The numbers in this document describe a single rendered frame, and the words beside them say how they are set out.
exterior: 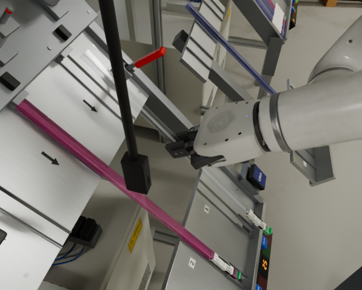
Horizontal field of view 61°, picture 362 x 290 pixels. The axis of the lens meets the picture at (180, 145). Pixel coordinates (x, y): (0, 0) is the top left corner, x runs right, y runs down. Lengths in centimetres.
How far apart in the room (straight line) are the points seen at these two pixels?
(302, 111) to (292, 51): 238
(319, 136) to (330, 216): 132
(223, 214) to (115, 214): 33
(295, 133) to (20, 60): 34
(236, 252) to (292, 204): 104
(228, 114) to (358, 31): 20
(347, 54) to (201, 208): 35
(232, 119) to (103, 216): 52
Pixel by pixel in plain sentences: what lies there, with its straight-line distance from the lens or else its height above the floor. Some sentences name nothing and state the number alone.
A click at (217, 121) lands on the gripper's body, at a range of 47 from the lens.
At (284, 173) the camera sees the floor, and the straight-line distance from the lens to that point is 179.
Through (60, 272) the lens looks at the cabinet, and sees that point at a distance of 84.
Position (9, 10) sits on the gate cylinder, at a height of 123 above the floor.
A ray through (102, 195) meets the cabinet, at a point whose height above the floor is 62.
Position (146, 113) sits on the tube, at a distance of 50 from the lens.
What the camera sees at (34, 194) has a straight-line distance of 42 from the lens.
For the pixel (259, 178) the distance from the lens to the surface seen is 72.
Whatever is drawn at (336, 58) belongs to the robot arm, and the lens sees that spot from 49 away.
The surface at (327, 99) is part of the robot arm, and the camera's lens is 40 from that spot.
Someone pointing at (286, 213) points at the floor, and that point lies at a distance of 165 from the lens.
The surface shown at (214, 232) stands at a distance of 62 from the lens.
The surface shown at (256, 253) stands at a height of 73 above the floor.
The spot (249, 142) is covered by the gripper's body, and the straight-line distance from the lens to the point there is 43.
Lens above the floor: 136
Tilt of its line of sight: 48 degrees down
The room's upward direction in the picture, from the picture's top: straight up
